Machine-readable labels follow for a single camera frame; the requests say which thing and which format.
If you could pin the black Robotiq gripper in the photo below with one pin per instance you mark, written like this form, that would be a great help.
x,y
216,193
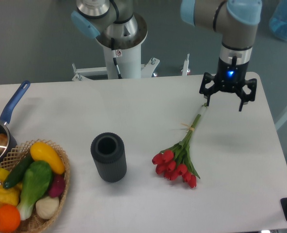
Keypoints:
x,y
229,79

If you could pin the red tulip bouquet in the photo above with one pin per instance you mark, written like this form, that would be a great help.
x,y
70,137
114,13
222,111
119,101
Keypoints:
x,y
175,161

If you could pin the dark grey ribbed vase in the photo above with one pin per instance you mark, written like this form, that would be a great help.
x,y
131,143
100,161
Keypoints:
x,y
108,153

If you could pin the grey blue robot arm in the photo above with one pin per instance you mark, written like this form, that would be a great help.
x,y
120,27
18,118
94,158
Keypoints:
x,y
236,20

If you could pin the blue plastic bag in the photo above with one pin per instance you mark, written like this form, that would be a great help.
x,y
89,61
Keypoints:
x,y
278,21

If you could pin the purple red radish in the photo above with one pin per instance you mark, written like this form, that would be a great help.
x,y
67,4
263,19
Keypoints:
x,y
57,186

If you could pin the yellow squash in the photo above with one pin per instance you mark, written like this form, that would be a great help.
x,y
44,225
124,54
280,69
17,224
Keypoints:
x,y
41,151

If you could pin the green bok choy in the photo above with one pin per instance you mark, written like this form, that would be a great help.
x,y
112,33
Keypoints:
x,y
36,181

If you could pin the white garlic bulb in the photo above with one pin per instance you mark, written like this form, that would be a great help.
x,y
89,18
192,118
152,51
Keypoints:
x,y
46,207

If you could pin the dark green cucumber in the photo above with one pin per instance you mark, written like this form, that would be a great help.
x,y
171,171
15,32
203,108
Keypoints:
x,y
17,173

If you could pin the small yellow pepper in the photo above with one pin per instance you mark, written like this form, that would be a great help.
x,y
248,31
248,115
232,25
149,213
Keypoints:
x,y
3,174

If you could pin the orange fruit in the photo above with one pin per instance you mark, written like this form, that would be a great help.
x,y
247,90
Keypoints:
x,y
9,218

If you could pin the white table clamp post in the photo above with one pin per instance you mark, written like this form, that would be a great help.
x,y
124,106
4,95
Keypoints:
x,y
185,70

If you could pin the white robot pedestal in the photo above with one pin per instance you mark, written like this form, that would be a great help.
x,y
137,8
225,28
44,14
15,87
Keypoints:
x,y
122,48

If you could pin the blue handled saucepan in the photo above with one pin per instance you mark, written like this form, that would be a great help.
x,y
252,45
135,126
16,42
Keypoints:
x,y
6,115

